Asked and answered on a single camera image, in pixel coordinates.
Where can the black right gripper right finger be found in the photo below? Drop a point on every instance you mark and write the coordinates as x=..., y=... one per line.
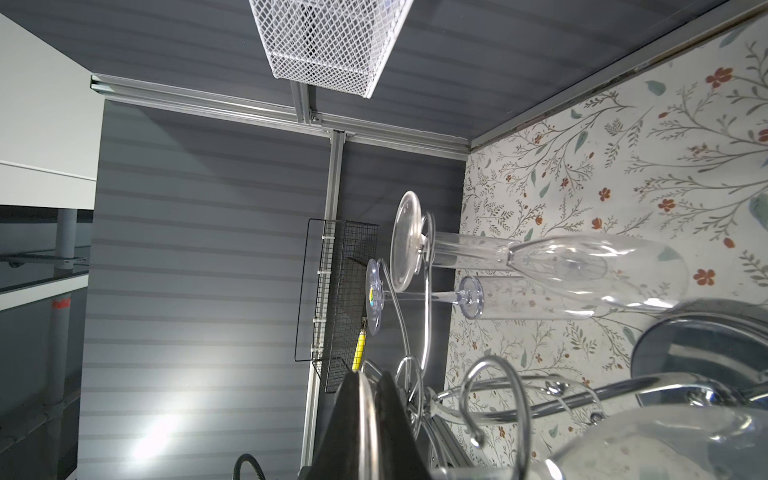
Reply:
x=399, y=455

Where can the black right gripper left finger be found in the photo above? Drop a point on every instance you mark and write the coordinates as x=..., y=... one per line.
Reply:
x=338, y=455

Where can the clear wine glass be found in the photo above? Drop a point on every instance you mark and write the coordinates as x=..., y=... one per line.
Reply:
x=478, y=298
x=722, y=435
x=618, y=271
x=471, y=252

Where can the yellow black tool in basket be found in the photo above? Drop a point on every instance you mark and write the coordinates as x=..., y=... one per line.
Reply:
x=360, y=347

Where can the black wire basket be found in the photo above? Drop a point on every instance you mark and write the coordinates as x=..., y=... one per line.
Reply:
x=332, y=301

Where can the aluminium frame profile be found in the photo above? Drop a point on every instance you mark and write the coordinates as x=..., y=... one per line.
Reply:
x=674, y=149

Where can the white wire mesh basket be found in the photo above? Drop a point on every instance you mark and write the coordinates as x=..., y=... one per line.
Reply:
x=338, y=45

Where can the white table outside enclosure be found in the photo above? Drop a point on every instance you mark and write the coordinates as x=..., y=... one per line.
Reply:
x=51, y=123

